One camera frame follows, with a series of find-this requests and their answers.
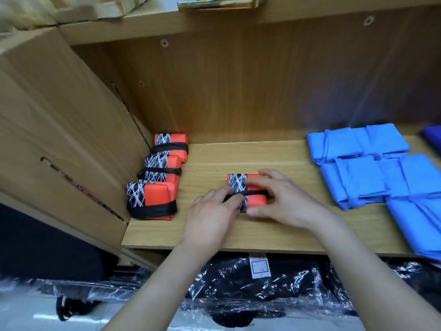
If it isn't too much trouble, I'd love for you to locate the black plastic-wrapped bag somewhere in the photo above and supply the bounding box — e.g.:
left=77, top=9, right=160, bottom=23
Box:
left=0, top=267, right=187, bottom=323
left=324, top=257, right=441, bottom=316

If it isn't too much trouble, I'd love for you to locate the person's left forearm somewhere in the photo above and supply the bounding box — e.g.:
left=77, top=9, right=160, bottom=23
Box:
left=103, top=245, right=215, bottom=331

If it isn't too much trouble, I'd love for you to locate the wooden shelf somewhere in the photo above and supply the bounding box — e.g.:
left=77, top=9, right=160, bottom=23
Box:
left=0, top=0, right=441, bottom=272

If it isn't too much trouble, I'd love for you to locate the beige woven basket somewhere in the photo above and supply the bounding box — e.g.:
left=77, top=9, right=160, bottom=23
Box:
left=0, top=0, right=154, bottom=33

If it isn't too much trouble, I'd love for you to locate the gold stand with white card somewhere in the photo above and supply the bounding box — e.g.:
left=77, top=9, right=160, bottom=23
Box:
left=177, top=0, right=270, bottom=11

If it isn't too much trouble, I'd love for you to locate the person's left hand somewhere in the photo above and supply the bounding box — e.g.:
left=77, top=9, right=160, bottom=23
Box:
left=178, top=186, right=245, bottom=259

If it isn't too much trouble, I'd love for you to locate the person's right forearm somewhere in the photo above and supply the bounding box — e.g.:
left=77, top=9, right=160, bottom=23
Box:
left=313, top=210, right=441, bottom=331

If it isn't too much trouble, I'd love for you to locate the red bag with black lettering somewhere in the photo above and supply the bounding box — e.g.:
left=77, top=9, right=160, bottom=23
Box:
left=125, top=178, right=179, bottom=222
left=137, top=151, right=184, bottom=184
left=226, top=173, right=270, bottom=214

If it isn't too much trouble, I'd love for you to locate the white paper tag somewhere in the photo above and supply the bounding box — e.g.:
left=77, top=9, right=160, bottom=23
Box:
left=249, top=255, right=273, bottom=280

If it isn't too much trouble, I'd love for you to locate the person's right hand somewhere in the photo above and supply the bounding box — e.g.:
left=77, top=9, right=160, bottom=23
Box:
left=241, top=169, right=339, bottom=233

